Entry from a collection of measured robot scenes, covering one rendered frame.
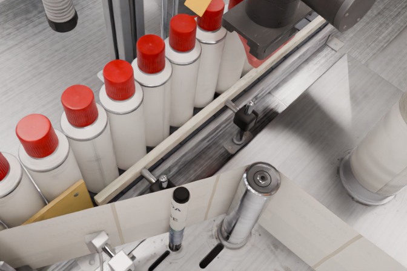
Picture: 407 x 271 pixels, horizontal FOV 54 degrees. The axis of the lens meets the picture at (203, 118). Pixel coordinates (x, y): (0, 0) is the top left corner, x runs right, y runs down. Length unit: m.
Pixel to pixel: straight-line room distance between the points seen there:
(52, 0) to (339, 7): 0.29
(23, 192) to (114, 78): 0.15
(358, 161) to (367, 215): 0.09
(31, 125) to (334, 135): 0.47
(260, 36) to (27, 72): 0.47
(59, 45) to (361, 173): 0.58
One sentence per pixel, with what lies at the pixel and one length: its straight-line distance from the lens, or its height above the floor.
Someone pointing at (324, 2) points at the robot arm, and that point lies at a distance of 0.39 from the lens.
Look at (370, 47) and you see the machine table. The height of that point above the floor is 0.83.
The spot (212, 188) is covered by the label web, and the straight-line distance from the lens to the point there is 0.44.
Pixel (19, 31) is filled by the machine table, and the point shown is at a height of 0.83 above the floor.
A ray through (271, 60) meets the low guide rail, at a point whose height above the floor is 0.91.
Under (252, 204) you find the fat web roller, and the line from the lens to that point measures 0.42.
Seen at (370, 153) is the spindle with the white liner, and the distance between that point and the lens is 0.58.
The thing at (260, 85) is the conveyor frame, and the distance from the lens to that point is 0.71.
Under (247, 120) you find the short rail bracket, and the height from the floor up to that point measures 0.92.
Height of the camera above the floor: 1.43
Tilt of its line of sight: 57 degrees down
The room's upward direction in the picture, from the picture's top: 10 degrees clockwise
